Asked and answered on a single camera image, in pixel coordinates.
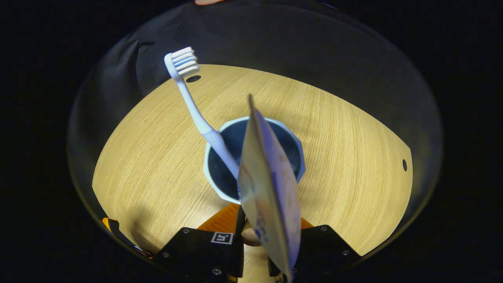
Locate white toothpaste tube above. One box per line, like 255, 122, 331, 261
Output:
237, 94, 302, 283

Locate white toothbrush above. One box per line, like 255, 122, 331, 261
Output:
164, 46, 240, 180

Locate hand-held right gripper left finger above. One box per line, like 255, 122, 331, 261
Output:
153, 204, 246, 283

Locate black backdrop cloth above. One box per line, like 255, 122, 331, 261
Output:
67, 0, 444, 256

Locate grey cup with wooden handle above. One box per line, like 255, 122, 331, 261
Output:
203, 116, 306, 247

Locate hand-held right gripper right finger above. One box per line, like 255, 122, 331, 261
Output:
295, 217, 360, 278

